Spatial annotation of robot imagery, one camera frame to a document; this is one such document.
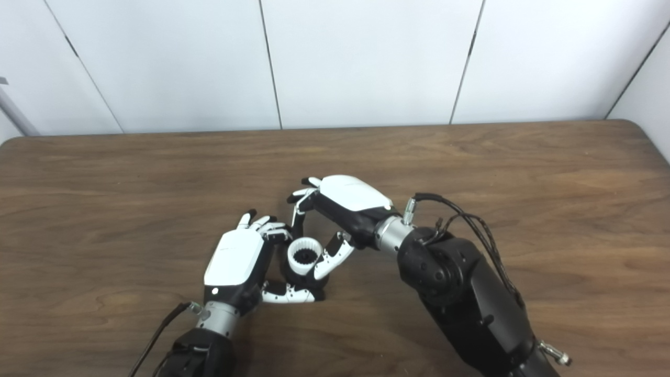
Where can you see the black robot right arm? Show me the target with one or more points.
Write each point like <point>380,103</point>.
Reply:
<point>460,293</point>

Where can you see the round black part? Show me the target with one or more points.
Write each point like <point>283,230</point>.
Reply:
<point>293,280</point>

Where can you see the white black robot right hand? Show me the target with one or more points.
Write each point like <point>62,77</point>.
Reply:
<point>353,196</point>

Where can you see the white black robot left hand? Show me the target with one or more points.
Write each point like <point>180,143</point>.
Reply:
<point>233,259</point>

